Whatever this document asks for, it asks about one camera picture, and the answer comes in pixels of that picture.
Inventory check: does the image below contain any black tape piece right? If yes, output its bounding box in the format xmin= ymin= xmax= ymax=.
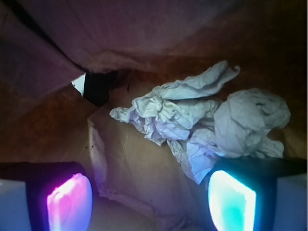
xmin=83 ymin=71 xmax=118 ymax=107

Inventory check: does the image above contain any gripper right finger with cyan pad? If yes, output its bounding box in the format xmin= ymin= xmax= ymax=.
xmin=208 ymin=158 xmax=308 ymax=231

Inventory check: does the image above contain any brown paper bag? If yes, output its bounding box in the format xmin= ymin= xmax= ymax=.
xmin=0 ymin=0 xmax=308 ymax=231

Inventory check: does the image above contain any white plastic lid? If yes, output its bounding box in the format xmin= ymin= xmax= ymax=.
xmin=71 ymin=73 xmax=86 ymax=96

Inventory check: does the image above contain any white paper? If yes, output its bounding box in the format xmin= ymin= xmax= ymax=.
xmin=110 ymin=61 xmax=291 ymax=184

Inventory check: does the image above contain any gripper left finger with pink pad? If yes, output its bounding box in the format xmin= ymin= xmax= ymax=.
xmin=0 ymin=162 xmax=93 ymax=231

